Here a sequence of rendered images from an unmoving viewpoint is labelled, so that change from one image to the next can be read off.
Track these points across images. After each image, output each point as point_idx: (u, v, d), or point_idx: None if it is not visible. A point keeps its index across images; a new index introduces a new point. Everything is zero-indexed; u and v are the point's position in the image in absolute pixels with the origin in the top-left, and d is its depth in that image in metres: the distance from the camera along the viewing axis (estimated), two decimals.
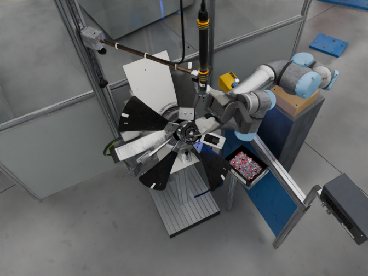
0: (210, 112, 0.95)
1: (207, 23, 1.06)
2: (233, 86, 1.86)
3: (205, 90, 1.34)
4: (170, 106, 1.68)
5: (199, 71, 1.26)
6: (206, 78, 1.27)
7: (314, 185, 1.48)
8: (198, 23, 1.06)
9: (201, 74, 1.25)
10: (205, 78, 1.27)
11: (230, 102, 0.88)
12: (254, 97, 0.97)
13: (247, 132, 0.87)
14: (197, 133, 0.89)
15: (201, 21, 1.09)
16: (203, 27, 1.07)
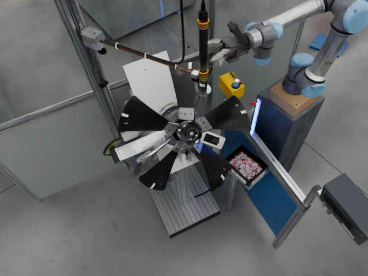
0: (230, 58, 1.24)
1: (207, 23, 1.06)
2: (233, 86, 1.86)
3: (205, 90, 1.34)
4: (170, 106, 1.68)
5: (199, 71, 1.26)
6: (206, 78, 1.27)
7: (314, 185, 1.48)
8: (198, 23, 1.06)
9: (201, 74, 1.26)
10: (205, 78, 1.27)
11: (223, 39, 1.23)
12: (250, 30, 1.27)
13: (235, 25, 1.14)
14: (212, 57, 1.18)
15: (201, 21, 1.09)
16: (203, 27, 1.07)
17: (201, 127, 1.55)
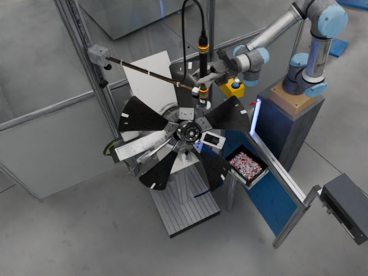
0: (219, 82, 1.32)
1: (207, 48, 1.15)
2: (233, 86, 1.86)
3: (205, 105, 1.43)
4: (170, 106, 1.68)
5: (200, 89, 1.35)
6: (206, 95, 1.36)
7: (314, 185, 1.48)
8: (199, 47, 1.15)
9: (201, 91, 1.34)
10: (205, 95, 1.36)
11: (212, 64, 1.31)
12: (238, 56, 1.35)
13: (223, 53, 1.22)
14: (199, 80, 1.27)
15: (201, 45, 1.18)
16: (203, 51, 1.16)
17: (201, 127, 1.55)
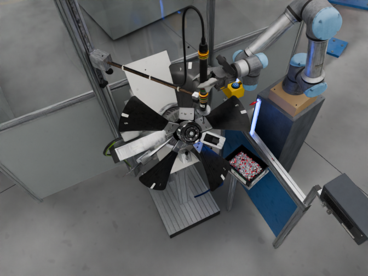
0: (219, 87, 1.35)
1: (207, 55, 1.18)
2: (233, 86, 1.86)
3: (205, 109, 1.46)
4: (170, 106, 1.68)
5: (200, 93, 1.37)
6: (206, 99, 1.39)
7: (314, 185, 1.48)
8: (199, 54, 1.18)
9: (201, 96, 1.37)
10: (205, 99, 1.39)
11: (212, 69, 1.34)
12: (237, 61, 1.37)
13: (223, 58, 1.24)
14: (199, 85, 1.29)
15: (201, 52, 1.21)
16: (203, 58, 1.18)
17: (201, 127, 1.55)
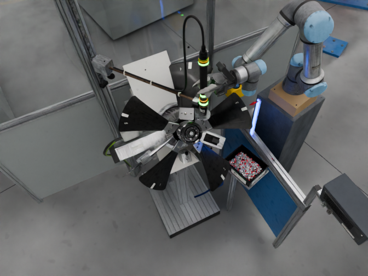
0: (219, 92, 1.38)
1: (207, 62, 1.21)
2: None
3: (205, 114, 1.49)
4: (170, 106, 1.68)
5: (200, 99, 1.40)
6: (206, 104, 1.42)
7: (314, 185, 1.48)
8: (199, 61, 1.21)
9: (201, 102, 1.40)
10: (205, 105, 1.42)
11: (212, 75, 1.37)
12: (237, 67, 1.40)
13: (223, 65, 1.27)
14: (199, 90, 1.33)
15: None
16: (203, 65, 1.21)
17: (201, 128, 1.56)
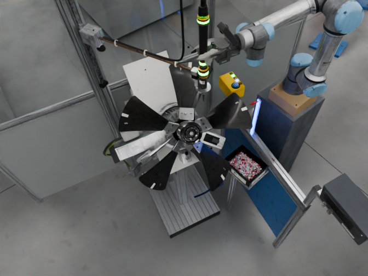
0: (221, 59, 1.22)
1: (207, 19, 1.05)
2: (233, 86, 1.86)
3: (205, 87, 1.33)
4: (170, 106, 1.68)
5: (199, 68, 1.24)
6: (206, 75, 1.26)
7: (314, 185, 1.48)
8: (198, 18, 1.05)
9: (201, 71, 1.24)
10: (205, 75, 1.26)
11: (213, 40, 1.21)
12: (241, 31, 1.24)
13: (225, 26, 1.11)
14: (199, 56, 1.17)
15: (201, 17, 1.08)
16: (203, 23, 1.05)
17: (201, 128, 1.56)
